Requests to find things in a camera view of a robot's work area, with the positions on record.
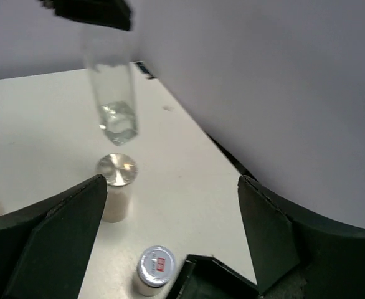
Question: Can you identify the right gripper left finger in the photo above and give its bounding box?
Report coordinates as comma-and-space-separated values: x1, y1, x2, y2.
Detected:
0, 174, 107, 298

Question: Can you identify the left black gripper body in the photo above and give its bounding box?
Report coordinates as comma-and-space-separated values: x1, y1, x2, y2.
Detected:
39, 0, 132, 31

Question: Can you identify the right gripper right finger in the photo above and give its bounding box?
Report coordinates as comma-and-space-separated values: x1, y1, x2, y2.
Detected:
238, 176, 365, 298

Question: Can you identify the blue table logo sticker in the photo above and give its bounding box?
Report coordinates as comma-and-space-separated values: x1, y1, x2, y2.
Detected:
135, 61, 156, 80

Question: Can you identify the black plastic organizer tray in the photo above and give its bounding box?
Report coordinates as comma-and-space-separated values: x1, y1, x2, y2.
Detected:
166, 254, 260, 299

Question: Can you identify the clear silver-lid spice jar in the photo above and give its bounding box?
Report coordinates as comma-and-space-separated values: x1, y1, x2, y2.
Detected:
96, 153, 138, 223

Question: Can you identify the small white-lid sauce jar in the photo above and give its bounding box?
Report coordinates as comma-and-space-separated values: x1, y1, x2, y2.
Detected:
133, 245, 177, 297

